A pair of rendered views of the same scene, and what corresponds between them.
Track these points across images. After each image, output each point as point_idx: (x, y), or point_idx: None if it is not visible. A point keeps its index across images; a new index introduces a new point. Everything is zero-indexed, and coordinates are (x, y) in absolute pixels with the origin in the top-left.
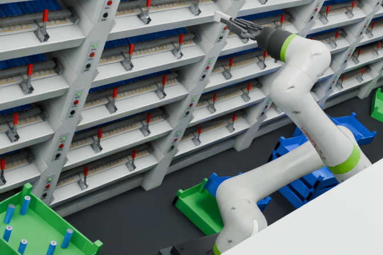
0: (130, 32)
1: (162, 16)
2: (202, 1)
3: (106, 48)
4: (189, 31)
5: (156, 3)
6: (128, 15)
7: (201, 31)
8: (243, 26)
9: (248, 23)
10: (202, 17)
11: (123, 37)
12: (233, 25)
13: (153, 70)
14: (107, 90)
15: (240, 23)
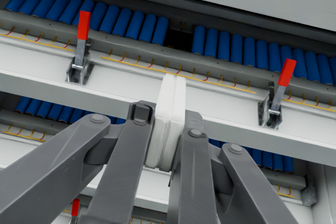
0: (21, 84)
1: (148, 88)
2: (315, 105)
3: (62, 120)
4: (307, 172)
5: (152, 55)
6: (45, 49)
7: (324, 182)
8: (89, 205)
9: (248, 209)
10: (286, 138)
11: (17, 93)
12: (35, 150)
13: (152, 206)
14: (90, 197)
15: (178, 170)
